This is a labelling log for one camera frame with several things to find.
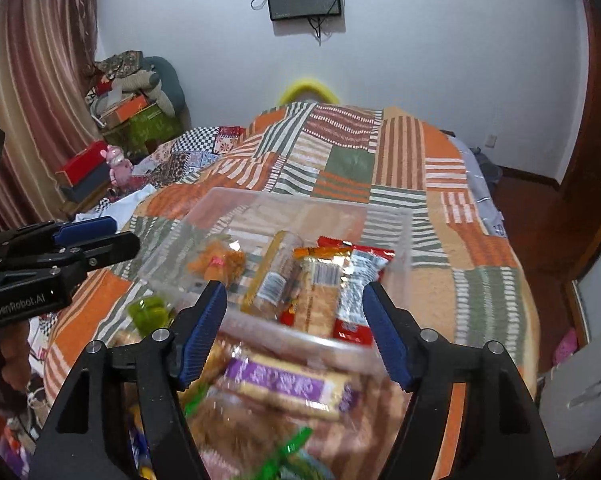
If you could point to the brown cookie packet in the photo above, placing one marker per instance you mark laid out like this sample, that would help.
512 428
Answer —
230 430

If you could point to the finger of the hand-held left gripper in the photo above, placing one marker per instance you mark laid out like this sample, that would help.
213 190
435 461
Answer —
88 230
110 250

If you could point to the pink plush toy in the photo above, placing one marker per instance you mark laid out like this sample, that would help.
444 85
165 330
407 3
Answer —
118 162

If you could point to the white board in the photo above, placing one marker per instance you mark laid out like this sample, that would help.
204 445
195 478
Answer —
585 400

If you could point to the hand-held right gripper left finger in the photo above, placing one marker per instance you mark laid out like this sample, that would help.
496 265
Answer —
203 331

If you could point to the grey box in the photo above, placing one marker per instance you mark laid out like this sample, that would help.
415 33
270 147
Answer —
88 185

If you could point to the wooden door frame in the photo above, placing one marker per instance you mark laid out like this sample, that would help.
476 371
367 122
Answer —
597 135

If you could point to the grey stuffed cushion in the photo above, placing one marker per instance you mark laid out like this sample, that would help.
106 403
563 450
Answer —
168 80

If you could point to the clear plastic container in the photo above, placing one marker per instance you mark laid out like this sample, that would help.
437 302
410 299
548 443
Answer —
220 210

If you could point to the green snack wrapper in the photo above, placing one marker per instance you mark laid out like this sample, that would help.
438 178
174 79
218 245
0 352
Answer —
280 456

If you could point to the clear white-label cracker packet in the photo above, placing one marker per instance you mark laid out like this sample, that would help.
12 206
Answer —
273 280

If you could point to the orange green patchwork blanket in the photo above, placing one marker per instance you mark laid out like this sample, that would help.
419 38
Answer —
430 285

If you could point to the orange box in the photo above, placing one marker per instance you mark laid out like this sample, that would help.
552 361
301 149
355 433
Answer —
128 109

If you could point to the small orange snack bag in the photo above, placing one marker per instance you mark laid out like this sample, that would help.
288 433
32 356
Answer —
215 260

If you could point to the pink cloth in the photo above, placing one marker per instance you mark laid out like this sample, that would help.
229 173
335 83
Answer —
566 347

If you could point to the yellow round object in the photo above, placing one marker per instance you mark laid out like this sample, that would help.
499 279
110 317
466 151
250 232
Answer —
308 86

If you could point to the red box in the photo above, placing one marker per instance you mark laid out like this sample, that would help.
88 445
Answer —
83 162

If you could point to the grey bedsheet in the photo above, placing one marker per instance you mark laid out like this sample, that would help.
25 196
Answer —
480 180

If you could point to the striped curtain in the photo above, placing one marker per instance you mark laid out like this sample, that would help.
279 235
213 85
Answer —
30 85

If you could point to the orange-edged cracker packet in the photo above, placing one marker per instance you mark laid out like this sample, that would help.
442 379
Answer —
318 300

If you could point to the white cloth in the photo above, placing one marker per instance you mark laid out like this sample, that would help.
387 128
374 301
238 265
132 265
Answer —
125 205

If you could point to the green jelly packet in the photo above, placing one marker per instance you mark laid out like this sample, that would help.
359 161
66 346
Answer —
148 311

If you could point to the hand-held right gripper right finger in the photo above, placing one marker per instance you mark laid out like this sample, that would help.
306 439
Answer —
383 331

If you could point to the purple-label cracker packet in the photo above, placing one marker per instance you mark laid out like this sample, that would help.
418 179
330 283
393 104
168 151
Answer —
280 381

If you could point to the checkered patchwork quilt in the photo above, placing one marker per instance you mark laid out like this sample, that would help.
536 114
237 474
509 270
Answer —
190 151

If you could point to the wall outlet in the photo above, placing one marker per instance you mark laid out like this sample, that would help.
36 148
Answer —
491 141

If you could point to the red and white snack packet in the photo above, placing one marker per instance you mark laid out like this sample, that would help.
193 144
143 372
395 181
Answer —
354 285

